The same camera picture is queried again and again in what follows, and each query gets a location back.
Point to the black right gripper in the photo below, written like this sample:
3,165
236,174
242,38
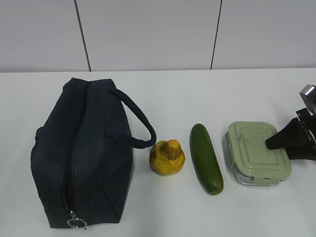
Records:
296,137

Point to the green lidded lunch box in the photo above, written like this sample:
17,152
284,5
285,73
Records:
252,163

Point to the green cucumber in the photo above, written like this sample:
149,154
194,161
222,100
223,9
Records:
205,161

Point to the yellow squash toy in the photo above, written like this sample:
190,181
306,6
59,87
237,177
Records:
166,157

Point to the dark navy lunch bag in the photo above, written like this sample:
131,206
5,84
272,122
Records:
82,158

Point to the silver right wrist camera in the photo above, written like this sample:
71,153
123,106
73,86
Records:
308,95

